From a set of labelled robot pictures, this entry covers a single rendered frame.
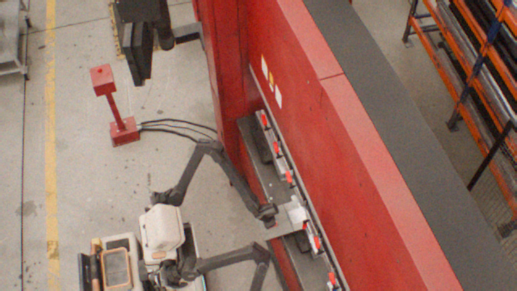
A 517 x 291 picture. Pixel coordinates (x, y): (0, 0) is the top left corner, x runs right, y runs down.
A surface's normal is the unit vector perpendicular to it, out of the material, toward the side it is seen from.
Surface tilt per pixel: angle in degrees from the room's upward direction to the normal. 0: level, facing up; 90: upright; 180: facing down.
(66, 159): 0
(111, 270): 0
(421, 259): 0
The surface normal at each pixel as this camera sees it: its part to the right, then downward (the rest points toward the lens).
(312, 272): -0.02, -0.54
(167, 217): 0.65, -0.54
